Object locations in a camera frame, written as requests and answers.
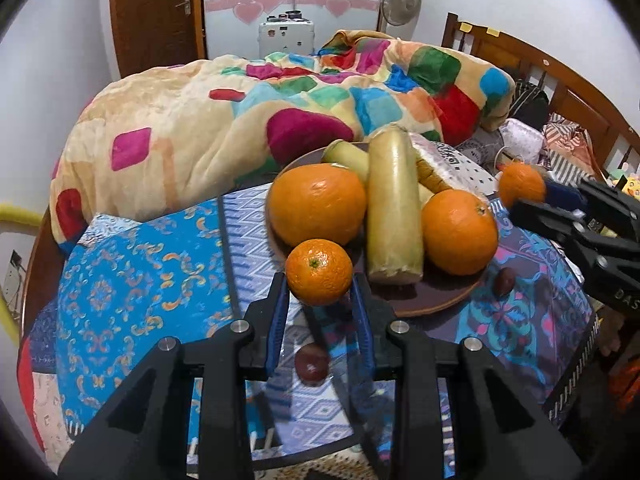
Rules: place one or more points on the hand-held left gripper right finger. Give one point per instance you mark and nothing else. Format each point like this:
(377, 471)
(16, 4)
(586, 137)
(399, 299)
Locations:
(362, 320)

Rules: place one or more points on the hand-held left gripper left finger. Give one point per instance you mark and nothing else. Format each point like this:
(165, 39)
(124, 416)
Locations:
(277, 320)

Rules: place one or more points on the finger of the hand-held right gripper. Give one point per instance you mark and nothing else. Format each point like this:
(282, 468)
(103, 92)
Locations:
(550, 220)
(565, 195)

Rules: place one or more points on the small tangerine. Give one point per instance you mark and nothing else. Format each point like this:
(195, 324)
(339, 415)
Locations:
(522, 185)
(320, 272)

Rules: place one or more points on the brown round plate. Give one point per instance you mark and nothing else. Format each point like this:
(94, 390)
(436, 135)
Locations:
(435, 295)

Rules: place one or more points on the large orange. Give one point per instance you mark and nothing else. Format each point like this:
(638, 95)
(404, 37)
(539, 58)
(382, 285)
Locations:
(460, 232)
(317, 205)

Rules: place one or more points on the long sugarcane piece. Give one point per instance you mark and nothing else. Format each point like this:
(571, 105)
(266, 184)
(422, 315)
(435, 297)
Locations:
(395, 205)

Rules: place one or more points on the short sugarcane piece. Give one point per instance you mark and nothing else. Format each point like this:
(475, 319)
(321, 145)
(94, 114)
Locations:
(347, 157)

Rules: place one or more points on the striped cloth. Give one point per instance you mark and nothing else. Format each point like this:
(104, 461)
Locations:
(570, 145)

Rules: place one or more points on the small dark red plum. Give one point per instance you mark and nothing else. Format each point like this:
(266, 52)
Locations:
(311, 362)
(504, 281)

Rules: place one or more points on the yellow printed packet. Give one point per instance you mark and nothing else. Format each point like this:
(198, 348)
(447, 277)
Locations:
(627, 186)

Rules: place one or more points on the pale pink quilted bag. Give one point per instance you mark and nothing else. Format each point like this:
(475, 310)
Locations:
(522, 137)

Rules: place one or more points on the white printed cloth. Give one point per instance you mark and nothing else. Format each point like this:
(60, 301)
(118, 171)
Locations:
(470, 170)

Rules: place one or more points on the black backpack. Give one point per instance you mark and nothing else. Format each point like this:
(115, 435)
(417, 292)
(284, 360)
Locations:
(530, 105)

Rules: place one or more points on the grey cloth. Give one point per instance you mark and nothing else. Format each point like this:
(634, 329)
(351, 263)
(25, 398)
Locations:
(480, 145)

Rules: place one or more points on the blue patterned bed cloth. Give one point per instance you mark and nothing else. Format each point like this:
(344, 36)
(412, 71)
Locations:
(150, 270)

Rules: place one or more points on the wooden bed headboard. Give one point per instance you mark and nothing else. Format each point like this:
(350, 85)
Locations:
(525, 55)

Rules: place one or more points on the colourful checked blanket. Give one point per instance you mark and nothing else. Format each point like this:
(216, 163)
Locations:
(200, 110)

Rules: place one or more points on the wooden bed footboard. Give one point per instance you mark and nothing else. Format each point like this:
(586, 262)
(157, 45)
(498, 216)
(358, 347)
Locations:
(35, 280)

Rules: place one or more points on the standing electric fan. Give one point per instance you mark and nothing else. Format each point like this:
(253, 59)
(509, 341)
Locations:
(400, 2)

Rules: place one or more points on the yellow foam tube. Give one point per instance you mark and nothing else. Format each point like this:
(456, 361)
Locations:
(20, 217)

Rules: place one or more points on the small white cabinet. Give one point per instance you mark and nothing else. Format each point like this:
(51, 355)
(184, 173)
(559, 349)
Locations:
(285, 37)

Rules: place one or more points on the set of small dark jars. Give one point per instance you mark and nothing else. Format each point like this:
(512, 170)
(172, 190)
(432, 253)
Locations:
(287, 16)

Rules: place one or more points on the brown wooden door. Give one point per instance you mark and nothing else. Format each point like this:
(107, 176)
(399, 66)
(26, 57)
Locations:
(150, 20)

